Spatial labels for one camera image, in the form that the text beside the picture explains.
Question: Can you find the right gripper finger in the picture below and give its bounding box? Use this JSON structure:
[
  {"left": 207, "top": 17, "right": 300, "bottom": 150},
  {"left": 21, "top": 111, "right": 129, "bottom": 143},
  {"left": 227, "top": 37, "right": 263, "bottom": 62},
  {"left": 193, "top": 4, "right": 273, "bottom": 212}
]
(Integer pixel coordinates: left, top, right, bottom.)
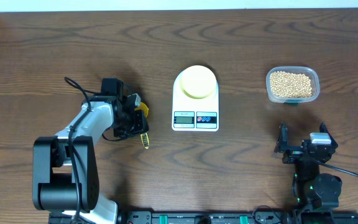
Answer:
[
  {"left": 274, "top": 123, "right": 288, "bottom": 153},
  {"left": 319, "top": 123, "right": 334, "bottom": 142}
]

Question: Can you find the yellow measuring scoop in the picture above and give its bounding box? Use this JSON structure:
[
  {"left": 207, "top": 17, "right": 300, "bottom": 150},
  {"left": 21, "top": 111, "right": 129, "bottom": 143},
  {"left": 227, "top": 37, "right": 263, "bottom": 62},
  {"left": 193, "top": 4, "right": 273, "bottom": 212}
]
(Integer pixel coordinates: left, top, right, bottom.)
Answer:
[{"left": 135, "top": 102, "right": 150, "bottom": 149}]

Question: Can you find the pale yellow plastic bowl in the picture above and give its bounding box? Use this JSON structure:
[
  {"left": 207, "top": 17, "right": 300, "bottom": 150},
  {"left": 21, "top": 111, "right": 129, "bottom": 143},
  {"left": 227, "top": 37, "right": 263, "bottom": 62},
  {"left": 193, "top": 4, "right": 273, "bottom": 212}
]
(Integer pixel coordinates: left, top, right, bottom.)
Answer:
[{"left": 180, "top": 65, "right": 218, "bottom": 99}]

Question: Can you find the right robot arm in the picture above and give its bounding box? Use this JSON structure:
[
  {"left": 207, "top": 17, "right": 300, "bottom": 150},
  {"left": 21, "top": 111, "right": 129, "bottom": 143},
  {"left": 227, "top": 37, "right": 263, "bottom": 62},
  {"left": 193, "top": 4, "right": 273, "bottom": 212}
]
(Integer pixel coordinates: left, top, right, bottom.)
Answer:
[{"left": 274, "top": 123, "right": 342, "bottom": 221}]

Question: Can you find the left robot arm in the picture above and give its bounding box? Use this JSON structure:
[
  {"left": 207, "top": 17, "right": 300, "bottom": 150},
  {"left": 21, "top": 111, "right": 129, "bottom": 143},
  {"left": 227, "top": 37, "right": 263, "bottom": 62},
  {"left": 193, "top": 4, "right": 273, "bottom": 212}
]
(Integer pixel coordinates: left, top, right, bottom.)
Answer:
[{"left": 32, "top": 94, "right": 149, "bottom": 223}]

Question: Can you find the white digital kitchen scale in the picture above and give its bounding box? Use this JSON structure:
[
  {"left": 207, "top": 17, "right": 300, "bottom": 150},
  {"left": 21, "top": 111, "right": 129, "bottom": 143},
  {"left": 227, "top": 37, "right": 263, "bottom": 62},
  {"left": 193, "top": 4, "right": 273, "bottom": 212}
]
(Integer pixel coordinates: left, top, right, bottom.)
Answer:
[{"left": 172, "top": 72, "right": 219, "bottom": 132}]

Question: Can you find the clear plastic container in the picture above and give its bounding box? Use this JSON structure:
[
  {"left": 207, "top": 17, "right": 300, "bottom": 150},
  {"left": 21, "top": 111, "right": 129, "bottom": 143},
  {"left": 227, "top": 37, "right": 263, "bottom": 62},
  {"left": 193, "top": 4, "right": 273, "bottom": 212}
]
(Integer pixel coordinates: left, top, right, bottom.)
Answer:
[{"left": 266, "top": 66, "right": 320, "bottom": 103}]

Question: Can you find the pile of soybeans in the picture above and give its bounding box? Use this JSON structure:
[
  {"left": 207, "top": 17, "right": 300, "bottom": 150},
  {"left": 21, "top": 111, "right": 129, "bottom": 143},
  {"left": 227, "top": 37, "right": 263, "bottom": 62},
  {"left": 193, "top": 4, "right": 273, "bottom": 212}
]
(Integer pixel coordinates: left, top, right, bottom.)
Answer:
[{"left": 269, "top": 71, "right": 312, "bottom": 98}]

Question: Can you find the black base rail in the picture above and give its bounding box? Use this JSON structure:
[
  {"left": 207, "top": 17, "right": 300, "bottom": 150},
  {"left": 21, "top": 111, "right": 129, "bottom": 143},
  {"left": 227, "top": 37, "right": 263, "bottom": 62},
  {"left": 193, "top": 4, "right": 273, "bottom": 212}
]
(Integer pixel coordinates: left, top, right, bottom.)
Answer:
[{"left": 48, "top": 210, "right": 358, "bottom": 224}]

